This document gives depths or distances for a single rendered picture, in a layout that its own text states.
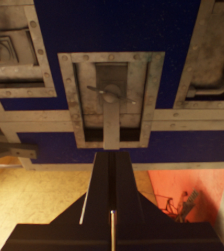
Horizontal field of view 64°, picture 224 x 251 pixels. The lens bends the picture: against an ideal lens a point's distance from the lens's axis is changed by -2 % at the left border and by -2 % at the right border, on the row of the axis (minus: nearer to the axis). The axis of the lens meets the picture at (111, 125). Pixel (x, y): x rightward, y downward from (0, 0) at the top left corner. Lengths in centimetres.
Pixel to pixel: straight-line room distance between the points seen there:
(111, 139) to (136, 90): 8
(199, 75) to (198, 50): 5
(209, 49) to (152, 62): 8
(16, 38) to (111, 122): 16
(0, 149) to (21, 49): 18
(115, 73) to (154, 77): 5
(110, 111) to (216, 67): 16
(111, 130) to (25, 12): 17
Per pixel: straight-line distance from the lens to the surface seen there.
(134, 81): 27
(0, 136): 39
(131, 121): 31
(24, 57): 27
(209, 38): 27
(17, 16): 26
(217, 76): 30
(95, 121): 31
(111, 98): 24
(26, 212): 356
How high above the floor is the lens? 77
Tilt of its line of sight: level
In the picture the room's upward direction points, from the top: 91 degrees counter-clockwise
